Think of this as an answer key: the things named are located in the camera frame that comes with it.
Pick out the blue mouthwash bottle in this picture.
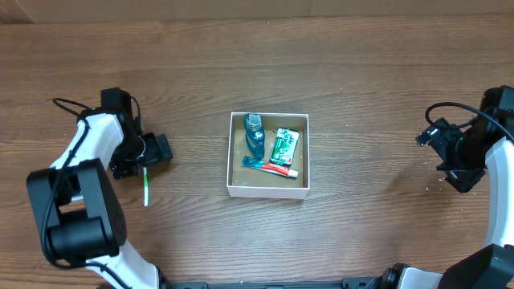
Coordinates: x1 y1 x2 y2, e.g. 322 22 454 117
244 113 265 160

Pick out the small teal tube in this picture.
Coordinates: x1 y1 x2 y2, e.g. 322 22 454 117
241 156 299 179

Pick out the green white toothbrush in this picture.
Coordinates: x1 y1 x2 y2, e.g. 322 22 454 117
143 167 150 207

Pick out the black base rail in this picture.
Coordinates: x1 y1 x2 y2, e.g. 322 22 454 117
161 277 393 289

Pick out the white cardboard box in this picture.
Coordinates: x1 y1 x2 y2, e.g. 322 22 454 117
226 112 311 200

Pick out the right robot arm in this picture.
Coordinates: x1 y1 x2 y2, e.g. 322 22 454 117
366 85 513 289

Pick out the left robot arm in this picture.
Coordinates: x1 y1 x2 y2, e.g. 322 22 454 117
27 88 173 288

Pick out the green white packet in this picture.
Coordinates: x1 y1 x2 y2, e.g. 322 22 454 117
270 128 300 166

